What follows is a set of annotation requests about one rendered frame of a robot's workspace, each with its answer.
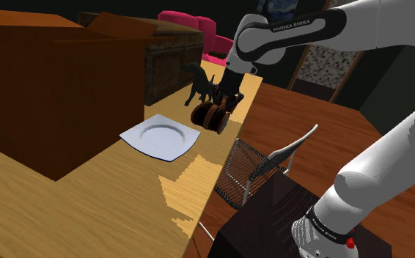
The brown ribbed round object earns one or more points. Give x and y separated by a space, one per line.
209 115

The dark wooden chest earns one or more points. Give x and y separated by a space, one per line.
168 64

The large brown cardboard box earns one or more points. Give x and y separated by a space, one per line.
57 93

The black dog figure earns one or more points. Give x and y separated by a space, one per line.
200 84

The black woven metal chair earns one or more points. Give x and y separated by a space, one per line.
245 162

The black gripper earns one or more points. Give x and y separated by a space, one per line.
230 84

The dark robot stand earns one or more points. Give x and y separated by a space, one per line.
264 221

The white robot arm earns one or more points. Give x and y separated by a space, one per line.
379 25

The blue swirl wall picture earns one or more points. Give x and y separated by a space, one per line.
275 9

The wood framed speckled door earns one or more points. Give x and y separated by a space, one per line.
327 68

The white square plate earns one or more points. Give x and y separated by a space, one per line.
161 137

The pink sofa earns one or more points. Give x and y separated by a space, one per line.
207 30

